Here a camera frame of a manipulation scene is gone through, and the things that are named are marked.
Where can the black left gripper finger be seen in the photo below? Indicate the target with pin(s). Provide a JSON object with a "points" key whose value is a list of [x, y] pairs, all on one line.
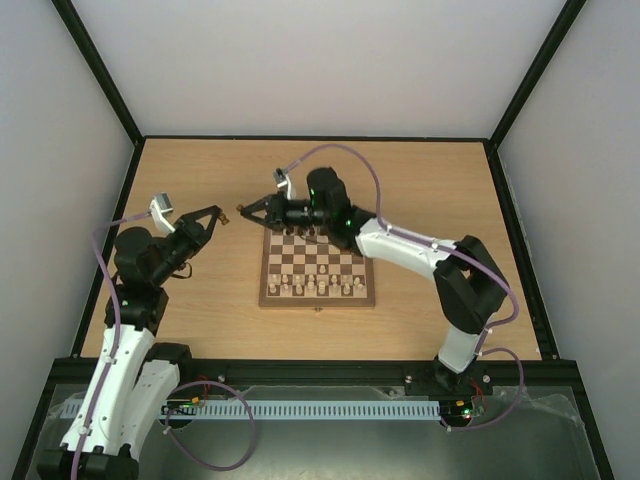
{"points": [[212, 211], [208, 223]]}

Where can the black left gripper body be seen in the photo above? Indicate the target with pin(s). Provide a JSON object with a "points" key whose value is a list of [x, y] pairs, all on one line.
{"points": [[182, 253]]}

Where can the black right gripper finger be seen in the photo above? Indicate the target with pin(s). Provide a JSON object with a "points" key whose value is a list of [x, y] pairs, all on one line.
{"points": [[257, 218], [259, 205]]}

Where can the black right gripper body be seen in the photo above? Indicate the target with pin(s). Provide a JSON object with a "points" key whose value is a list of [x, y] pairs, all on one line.
{"points": [[273, 212]]}

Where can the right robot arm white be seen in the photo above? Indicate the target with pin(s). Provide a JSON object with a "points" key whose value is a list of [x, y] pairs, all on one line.
{"points": [[470, 286]]}

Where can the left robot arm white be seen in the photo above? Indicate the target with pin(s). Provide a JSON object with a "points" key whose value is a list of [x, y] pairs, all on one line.
{"points": [[134, 373]]}

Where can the wooden chess board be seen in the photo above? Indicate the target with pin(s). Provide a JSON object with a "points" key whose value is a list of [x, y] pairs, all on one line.
{"points": [[304, 270]]}

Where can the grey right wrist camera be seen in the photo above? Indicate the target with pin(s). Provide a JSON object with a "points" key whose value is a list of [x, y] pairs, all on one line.
{"points": [[284, 183]]}

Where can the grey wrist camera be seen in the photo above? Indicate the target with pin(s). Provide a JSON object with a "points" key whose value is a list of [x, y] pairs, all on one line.
{"points": [[284, 183], [161, 209]]}

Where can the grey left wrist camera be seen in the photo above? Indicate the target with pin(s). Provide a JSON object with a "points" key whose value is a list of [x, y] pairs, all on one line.
{"points": [[161, 209]]}

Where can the light blue cable duct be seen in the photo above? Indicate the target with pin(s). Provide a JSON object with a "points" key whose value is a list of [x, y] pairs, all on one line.
{"points": [[313, 410]]}

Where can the black frame post left rear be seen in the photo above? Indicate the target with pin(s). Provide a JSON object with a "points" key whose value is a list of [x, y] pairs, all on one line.
{"points": [[86, 46]]}

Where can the black frame post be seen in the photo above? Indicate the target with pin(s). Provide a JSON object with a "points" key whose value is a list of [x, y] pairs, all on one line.
{"points": [[560, 28], [86, 46]]}

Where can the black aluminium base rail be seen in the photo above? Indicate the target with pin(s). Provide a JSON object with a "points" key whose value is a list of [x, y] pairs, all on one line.
{"points": [[418, 378]]}

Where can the black frame post right rear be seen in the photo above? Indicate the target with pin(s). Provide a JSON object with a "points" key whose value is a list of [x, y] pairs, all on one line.
{"points": [[560, 28]]}

